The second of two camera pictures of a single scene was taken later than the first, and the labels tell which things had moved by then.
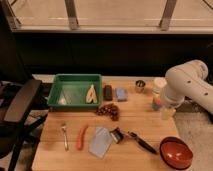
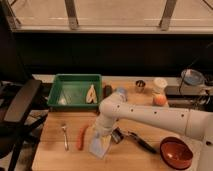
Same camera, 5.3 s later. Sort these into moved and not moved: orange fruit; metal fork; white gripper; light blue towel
Moved: white gripper
Not moved: orange fruit; metal fork; light blue towel
